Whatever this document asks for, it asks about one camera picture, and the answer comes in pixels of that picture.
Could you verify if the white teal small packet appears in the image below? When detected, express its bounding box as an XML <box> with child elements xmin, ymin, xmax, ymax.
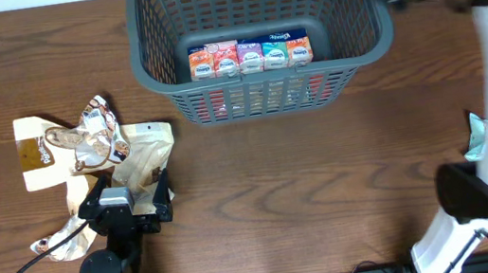
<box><xmin>464</xmin><ymin>112</ymin><xmax>488</xmax><ymax>162</ymax></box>

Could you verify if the beige crumpled snack pouch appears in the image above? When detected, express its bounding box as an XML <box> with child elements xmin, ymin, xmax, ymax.
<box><xmin>112</xmin><ymin>122</ymin><xmax>174</xmax><ymax>215</ymax></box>

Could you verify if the grey plastic basket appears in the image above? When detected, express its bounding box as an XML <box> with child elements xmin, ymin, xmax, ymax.
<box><xmin>126</xmin><ymin>0</ymin><xmax>393</xmax><ymax>125</ymax></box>

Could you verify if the beige pantry snack pouch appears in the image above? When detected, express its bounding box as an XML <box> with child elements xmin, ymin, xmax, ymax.
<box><xmin>12</xmin><ymin>116</ymin><xmax>107</xmax><ymax>191</ymax></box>

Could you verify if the orange pasta bag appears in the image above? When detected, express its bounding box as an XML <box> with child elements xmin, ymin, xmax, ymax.
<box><xmin>191</xmin><ymin>75</ymin><xmax>335</xmax><ymax>123</ymax></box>

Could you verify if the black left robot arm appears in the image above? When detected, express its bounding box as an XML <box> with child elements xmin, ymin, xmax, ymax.
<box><xmin>78</xmin><ymin>175</ymin><xmax>161</xmax><ymax>273</ymax></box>

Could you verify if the brown white bottom snack bag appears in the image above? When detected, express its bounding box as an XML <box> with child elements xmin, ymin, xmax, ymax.
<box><xmin>30</xmin><ymin>175</ymin><xmax>97</xmax><ymax>262</ymax></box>

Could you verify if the multicolour tissue pack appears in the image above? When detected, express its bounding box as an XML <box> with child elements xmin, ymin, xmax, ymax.
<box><xmin>187</xmin><ymin>28</ymin><xmax>314</xmax><ymax>82</ymax></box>

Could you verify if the clear cookie snack bag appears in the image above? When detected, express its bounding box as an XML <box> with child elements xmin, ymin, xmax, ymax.
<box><xmin>45</xmin><ymin>95</ymin><xmax>131</xmax><ymax>173</ymax></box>

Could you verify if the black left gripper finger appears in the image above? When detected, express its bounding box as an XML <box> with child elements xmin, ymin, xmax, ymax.
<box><xmin>78</xmin><ymin>175</ymin><xmax>106</xmax><ymax>216</ymax></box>
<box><xmin>153</xmin><ymin>169</ymin><xmax>173</xmax><ymax>223</ymax></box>

